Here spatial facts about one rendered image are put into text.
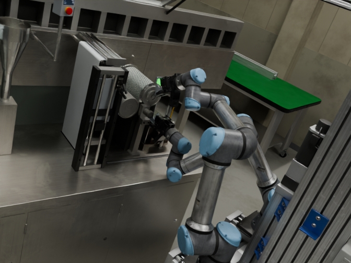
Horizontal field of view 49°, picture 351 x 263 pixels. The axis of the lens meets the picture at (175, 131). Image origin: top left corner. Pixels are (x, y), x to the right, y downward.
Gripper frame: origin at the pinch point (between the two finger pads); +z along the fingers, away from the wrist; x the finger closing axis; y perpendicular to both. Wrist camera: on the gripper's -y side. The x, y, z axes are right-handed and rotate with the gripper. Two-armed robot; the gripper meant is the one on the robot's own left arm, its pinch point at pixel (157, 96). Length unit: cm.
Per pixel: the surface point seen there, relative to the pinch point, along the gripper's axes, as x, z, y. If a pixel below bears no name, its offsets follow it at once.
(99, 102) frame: 38.9, -6.9, -4.6
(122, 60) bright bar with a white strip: 25.9, -10.5, 14.7
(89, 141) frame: 39.4, 6.6, -20.6
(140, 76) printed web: 2.9, 8.8, 12.7
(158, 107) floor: -188, 246, 39
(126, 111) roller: 13.9, 10.9, -6.2
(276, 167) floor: -262, 128, -59
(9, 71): 73, 6, 12
